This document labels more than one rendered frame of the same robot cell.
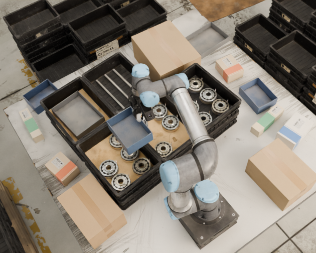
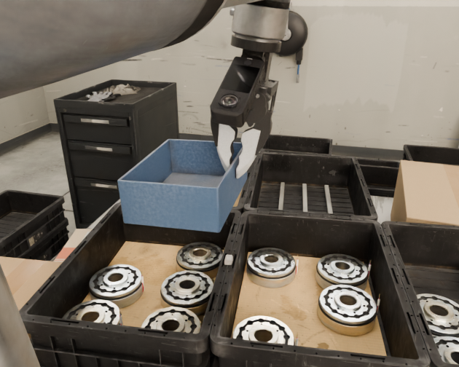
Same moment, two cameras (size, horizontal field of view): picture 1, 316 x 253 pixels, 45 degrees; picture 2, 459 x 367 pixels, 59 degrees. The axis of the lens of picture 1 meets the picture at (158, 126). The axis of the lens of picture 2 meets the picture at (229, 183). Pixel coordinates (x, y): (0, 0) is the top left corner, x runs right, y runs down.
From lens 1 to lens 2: 1.56 m
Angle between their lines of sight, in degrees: 45
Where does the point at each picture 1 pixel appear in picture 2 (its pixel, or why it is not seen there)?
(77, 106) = not seen: hidden behind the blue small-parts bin
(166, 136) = (307, 328)
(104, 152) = (154, 262)
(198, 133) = not seen: outside the picture
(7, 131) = not seen: hidden behind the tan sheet
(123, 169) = (138, 312)
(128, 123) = (213, 183)
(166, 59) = (448, 205)
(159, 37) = not seen: outside the picture
